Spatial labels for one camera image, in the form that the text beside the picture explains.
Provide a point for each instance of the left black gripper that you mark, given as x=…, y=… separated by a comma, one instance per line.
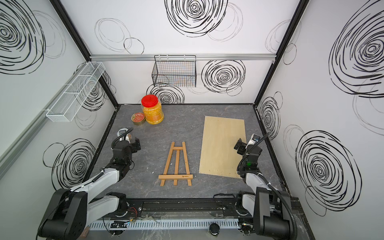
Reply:
x=136, y=145

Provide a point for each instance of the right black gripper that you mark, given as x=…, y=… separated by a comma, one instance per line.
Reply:
x=242, y=148

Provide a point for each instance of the light plywood board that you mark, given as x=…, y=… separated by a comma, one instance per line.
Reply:
x=218, y=156

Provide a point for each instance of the small wooden easel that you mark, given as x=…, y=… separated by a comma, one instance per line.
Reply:
x=180, y=151

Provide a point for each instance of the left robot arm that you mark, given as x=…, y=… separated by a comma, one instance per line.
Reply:
x=70, y=211

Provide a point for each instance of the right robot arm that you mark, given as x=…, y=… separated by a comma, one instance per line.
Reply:
x=270, y=208

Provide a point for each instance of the silver top tin can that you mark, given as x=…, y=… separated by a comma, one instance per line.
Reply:
x=124, y=134

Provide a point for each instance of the flat red tin can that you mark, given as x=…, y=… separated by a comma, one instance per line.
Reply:
x=138, y=118

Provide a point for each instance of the yellow jar red lid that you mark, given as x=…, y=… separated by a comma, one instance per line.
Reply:
x=152, y=109

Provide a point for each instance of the black round knob centre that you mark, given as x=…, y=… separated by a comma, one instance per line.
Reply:
x=214, y=229

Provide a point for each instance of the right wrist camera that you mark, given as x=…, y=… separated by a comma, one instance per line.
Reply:
x=254, y=139

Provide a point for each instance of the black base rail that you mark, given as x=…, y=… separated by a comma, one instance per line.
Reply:
x=224, y=205

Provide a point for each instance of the white slotted cable duct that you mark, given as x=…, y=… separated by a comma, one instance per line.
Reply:
x=165, y=224

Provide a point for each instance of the white wire shelf basket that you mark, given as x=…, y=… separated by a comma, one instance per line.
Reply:
x=84, y=91

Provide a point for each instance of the black wire basket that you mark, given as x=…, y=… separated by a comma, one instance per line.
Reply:
x=175, y=70

